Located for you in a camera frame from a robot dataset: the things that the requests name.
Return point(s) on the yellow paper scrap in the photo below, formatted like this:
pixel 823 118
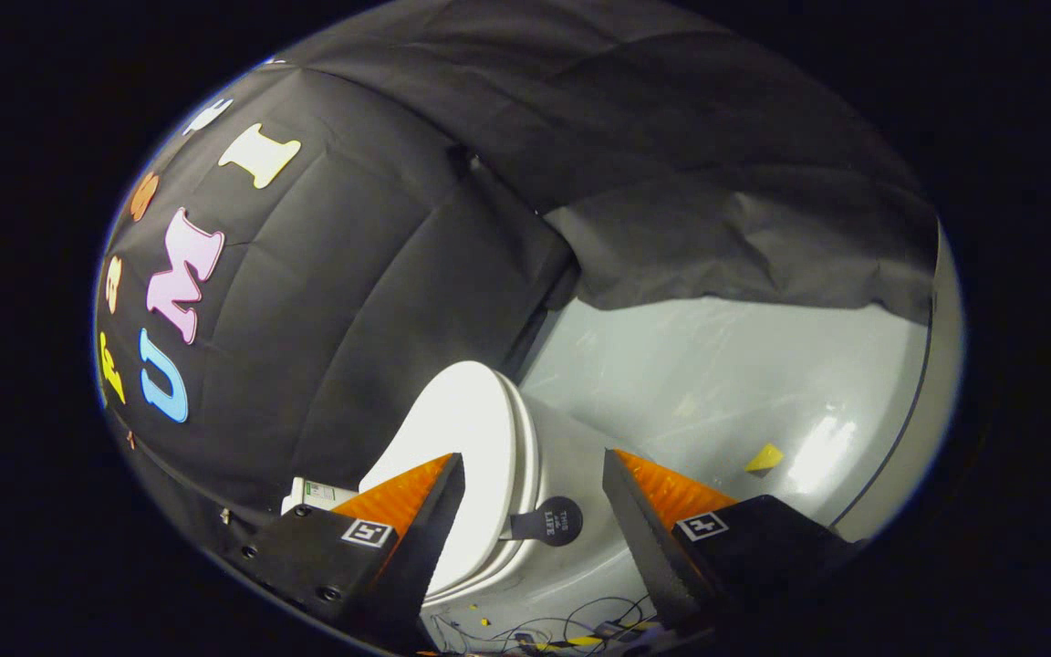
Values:
pixel 765 459

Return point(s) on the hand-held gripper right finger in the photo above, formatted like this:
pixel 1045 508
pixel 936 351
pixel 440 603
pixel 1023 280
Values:
pixel 644 538

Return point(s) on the white box with green label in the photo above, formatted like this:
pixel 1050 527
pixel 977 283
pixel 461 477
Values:
pixel 306 497

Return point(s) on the black backdrop cloth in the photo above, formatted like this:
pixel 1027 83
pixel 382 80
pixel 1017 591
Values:
pixel 325 301

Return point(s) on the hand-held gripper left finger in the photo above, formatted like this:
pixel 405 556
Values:
pixel 430 538

